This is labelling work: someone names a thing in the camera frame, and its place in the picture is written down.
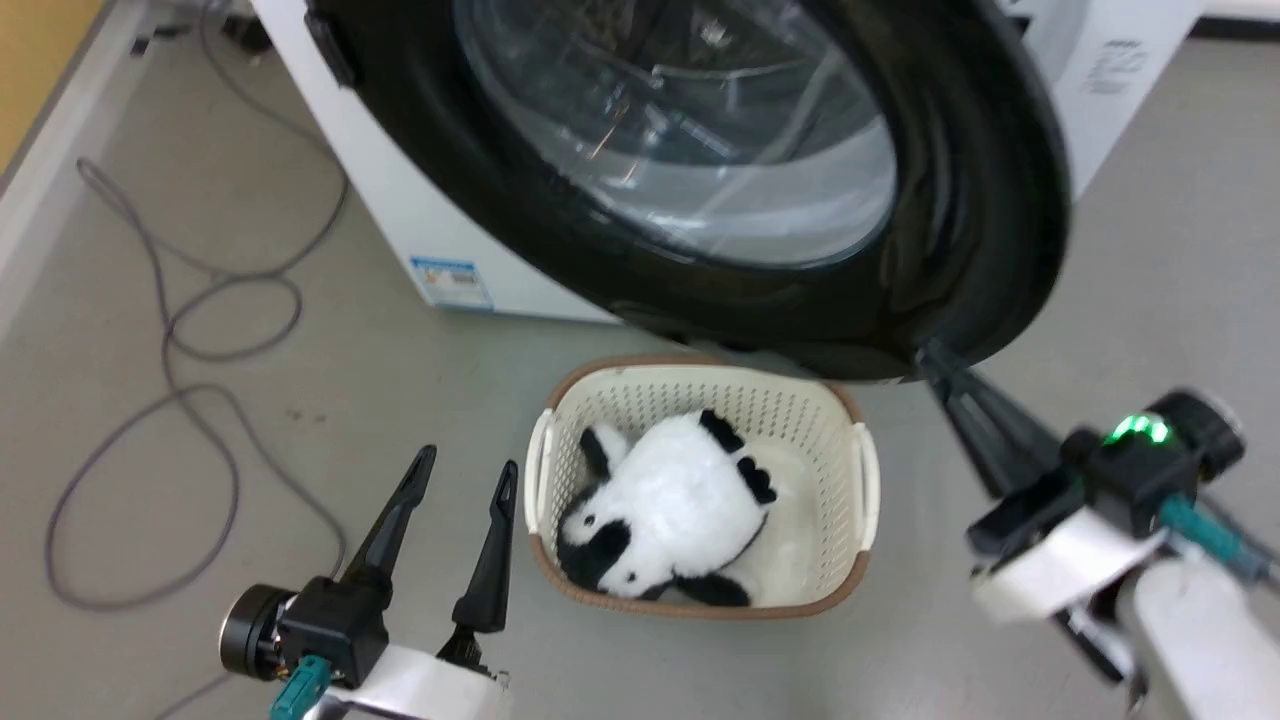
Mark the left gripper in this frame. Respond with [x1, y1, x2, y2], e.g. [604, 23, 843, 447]
[219, 445, 521, 720]

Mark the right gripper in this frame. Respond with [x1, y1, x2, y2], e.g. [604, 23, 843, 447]
[914, 340, 1247, 627]

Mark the black round washing machine door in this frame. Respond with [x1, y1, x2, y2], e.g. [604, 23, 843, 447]
[304, 0, 1074, 384]

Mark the white washing machine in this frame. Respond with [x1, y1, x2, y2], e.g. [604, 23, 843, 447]
[248, 0, 1213, 327]

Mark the cream plastic laundry basket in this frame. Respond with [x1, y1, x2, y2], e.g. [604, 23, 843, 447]
[524, 354, 881, 621]

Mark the black and white panda plush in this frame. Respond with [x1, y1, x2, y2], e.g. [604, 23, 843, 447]
[556, 408, 779, 608]

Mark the blue energy label sticker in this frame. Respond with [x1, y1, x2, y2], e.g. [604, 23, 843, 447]
[409, 256, 495, 312]

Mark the teal left gripper cable connector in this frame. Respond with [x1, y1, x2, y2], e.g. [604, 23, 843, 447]
[268, 655, 333, 720]

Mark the teal gripper cable connector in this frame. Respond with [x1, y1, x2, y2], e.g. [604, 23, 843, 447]
[1158, 494, 1275, 583]
[268, 655, 333, 720]

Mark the teal right gripper cable connector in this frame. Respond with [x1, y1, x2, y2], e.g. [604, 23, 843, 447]
[1158, 494, 1275, 583]

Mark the grey floor cable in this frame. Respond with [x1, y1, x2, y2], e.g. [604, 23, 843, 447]
[44, 0, 351, 720]

